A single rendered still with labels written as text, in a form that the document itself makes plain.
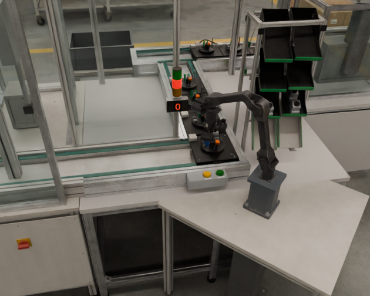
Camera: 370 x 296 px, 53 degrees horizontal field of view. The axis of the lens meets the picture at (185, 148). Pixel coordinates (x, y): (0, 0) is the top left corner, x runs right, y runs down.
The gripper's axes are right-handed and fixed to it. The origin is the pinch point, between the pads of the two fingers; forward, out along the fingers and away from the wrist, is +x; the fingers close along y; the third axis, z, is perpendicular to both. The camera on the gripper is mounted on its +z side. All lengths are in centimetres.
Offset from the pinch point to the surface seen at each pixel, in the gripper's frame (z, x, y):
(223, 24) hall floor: -67, 139, 486
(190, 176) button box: -6.3, 18.0, -13.2
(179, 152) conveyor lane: -18.6, 23.6, 9.8
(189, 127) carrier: -17.0, 19.1, 28.6
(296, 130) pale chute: 45, 10, 31
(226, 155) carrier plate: 9.3, 18.0, 8.2
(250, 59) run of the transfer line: 7, 28, 146
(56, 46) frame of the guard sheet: -75, -41, -4
